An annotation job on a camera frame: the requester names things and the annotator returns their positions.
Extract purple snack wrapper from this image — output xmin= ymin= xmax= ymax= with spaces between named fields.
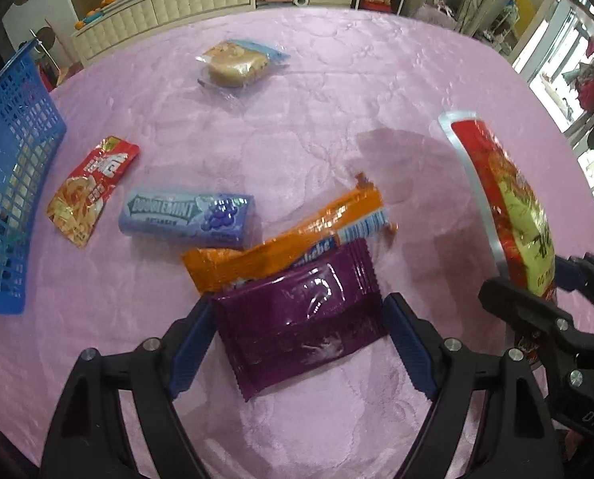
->
xmin=212 ymin=238 xmax=386 ymax=401

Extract red green snack bag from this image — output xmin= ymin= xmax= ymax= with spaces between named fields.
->
xmin=436 ymin=109 xmax=560 ymax=375

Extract orange candy wrapper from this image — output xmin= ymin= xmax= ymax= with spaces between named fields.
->
xmin=181 ymin=173 xmax=397 ymax=294

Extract small orange noodle snack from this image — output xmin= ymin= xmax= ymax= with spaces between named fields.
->
xmin=46 ymin=136 xmax=140 ymax=247

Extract blue plastic basket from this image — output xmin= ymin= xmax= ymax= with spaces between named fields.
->
xmin=0 ymin=40 xmax=66 ymax=315

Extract blue Doublemint gum pack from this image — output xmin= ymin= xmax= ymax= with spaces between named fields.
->
xmin=119 ymin=189 xmax=257 ymax=250

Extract pink table cloth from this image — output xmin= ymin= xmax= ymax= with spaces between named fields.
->
xmin=0 ymin=8 xmax=594 ymax=461

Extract wrapped bread bun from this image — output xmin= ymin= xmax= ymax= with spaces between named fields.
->
xmin=195 ymin=39 xmax=289 ymax=89

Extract pink tote bag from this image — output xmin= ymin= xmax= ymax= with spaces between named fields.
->
xmin=413 ymin=1 xmax=458 ymax=30

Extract oranges on cabinet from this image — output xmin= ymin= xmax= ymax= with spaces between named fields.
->
xmin=74 ymin=0 xmax=116 ymax=30

